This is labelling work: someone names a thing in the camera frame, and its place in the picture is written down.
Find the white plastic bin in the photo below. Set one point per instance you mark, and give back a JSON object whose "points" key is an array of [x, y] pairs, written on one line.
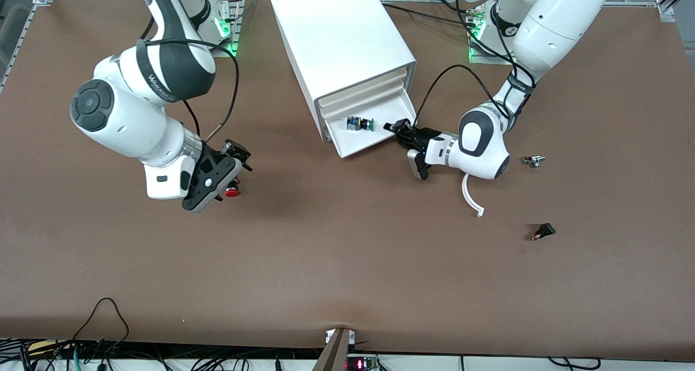
{"points": [[353, 143]]}

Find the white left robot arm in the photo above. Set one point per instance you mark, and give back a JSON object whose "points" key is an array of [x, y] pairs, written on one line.
{"points": [[559, 23]]}

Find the white semicircular bracket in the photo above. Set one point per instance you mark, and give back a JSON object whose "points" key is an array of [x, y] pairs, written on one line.
{"points": [[480, 213]]}

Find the brown camera mount beam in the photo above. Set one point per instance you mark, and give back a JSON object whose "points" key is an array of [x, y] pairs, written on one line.
{"points": [[334, 354]]}

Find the red LED display module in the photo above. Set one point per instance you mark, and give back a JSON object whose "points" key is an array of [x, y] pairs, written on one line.
{"points": [[361, 364]]}

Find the red push button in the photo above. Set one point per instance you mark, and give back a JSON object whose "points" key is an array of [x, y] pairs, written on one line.
{"points": [[232, 193]]}

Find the aluminium table edge rail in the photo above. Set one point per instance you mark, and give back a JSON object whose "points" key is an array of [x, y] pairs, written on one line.
{"points": [[27, 23]]}

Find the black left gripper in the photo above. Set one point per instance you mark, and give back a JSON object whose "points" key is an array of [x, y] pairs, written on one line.
{"points": [[419, 137]]}

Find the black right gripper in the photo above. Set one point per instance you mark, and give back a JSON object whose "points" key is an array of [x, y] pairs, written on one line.
{"points": [[224, 152]]}

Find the black square push button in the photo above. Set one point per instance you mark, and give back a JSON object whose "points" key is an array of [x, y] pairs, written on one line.
{"points": [[545, 230]]}

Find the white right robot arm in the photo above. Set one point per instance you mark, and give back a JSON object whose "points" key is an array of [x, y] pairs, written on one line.
{"points": [[130, 121]]}

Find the green push button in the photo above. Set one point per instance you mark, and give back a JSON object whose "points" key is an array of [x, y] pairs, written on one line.
{"points": [[361, 124]]}

